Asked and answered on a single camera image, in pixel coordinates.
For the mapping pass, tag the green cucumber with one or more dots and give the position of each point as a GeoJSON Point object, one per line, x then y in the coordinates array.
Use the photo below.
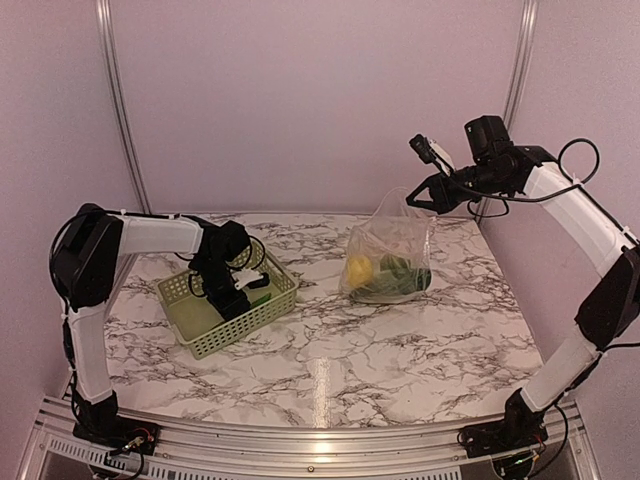
{"type": "Point", "coordinates": [261, 300]}

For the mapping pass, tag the pale green perforated basket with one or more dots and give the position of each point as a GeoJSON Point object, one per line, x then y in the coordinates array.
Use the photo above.
{"type": "Point", "coordinates": [211, 310]}

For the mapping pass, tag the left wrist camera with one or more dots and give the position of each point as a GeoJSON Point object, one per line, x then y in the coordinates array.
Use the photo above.
{"type": "Point", "coordinates": [250, 279]}

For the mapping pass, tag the left aluminium corner post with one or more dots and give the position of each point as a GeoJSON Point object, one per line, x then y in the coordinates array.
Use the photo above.
{"type": "Point", "coordinates": [116, 89]}

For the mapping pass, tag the aluminium corner post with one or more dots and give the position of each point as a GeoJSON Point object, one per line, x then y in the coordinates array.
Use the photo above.
{"type": "Point", "coordinates": [116, 89]}
{"type": "Point", "coordinates": [522, 61]}

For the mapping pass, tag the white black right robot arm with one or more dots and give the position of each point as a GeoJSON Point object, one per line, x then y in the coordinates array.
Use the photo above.
{"type": "Point", "coordinates": [609, 253]}

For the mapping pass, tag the aluminium front frame rail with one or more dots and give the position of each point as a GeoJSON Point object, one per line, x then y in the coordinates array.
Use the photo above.
{"type": "Point", "coordinates": [191, 449]}

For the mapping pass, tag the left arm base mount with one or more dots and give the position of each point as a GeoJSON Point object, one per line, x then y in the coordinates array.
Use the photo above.
{"type": "Point", "coordinates": [122, 435]}

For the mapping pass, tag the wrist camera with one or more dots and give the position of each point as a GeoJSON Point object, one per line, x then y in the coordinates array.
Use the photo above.
{"type": "Point", "coordinates": [250, 279]}
{"type": "Point", "coordinates": [430, 152]}

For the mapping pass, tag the right aluminium corner post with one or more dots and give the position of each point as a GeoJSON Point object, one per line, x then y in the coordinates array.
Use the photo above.
{"type": "Point", "coordinates": [522, 61]}

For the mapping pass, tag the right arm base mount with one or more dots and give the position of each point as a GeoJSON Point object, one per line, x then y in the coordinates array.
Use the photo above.
{"type": "Point", "coordinates": [497, 437]}

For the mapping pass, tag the clear zip top bag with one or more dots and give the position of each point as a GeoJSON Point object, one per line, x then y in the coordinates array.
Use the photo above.
{"type": "Point", "coordinates": [396, 229]}

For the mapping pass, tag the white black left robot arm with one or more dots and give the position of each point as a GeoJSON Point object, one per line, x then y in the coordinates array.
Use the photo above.
{"type": "Point", "coordinates": [82, 266]}

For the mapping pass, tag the green bok choy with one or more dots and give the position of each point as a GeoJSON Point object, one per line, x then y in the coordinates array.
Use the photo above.
{"type": "Point", "coordinates": [398, 278]}

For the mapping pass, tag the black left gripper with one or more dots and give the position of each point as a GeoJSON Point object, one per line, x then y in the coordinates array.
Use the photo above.
{"type": "Point", "coordinates": [229, 306]}

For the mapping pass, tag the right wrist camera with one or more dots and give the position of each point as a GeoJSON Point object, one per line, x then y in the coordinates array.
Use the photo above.
{"type": "Point", "coordinates": [430, 152]}

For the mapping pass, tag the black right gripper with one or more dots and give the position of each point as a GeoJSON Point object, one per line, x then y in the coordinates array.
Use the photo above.
{"type": "Point", "coordinates": [442, 199]}

